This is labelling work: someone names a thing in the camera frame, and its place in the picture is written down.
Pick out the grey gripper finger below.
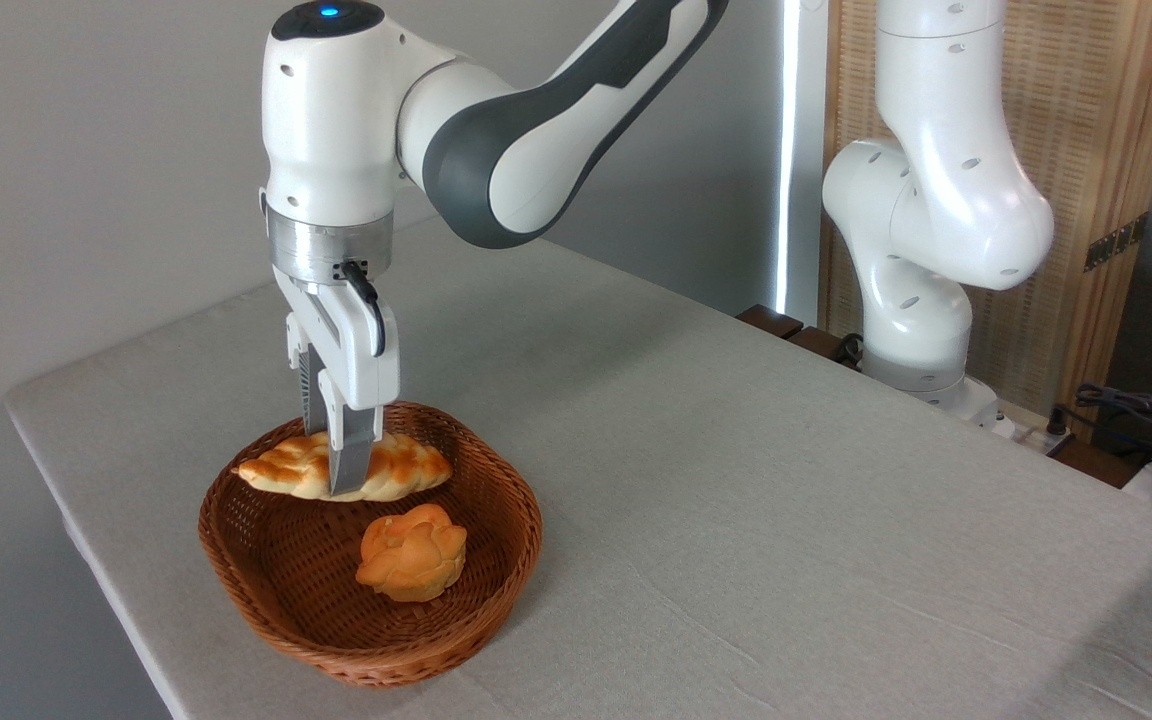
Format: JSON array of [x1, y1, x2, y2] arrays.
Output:
[[318, 368, 384, 497], [286, 312, 329, 436]]

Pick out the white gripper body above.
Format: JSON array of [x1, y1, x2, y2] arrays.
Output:
[[273, 265, 402, 411]]

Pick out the long braided bread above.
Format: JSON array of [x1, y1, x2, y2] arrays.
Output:
[[232, 430, 454, 503]]

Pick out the round golden bread bun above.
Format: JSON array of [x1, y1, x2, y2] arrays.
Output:
[[355, 503, 469, 603]]

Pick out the brown wicker basket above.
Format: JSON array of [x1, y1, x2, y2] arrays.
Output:
[[198, 400, 544, 689]]

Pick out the dark brown wooden furniture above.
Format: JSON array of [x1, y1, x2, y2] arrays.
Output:
[[736, 304, 863, 367]]

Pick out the grey tablecloth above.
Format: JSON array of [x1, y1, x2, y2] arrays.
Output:
[[4, 215, 1152, 720]]

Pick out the white power strip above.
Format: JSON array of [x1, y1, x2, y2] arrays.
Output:
[[998, 403, 1075, 454]]

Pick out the dark metal screen hinge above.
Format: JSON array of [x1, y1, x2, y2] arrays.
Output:
[[1084, 212, 1149, 273]]

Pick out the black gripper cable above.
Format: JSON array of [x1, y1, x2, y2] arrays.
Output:
[[333, 260, 387, 358]]

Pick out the white vertical frame strip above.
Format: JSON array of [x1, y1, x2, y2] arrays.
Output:
[[774, 0, 829, 326]]

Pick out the black cable bundle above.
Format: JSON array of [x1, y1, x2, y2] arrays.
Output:
[[1051, 383, 1152, 471]]

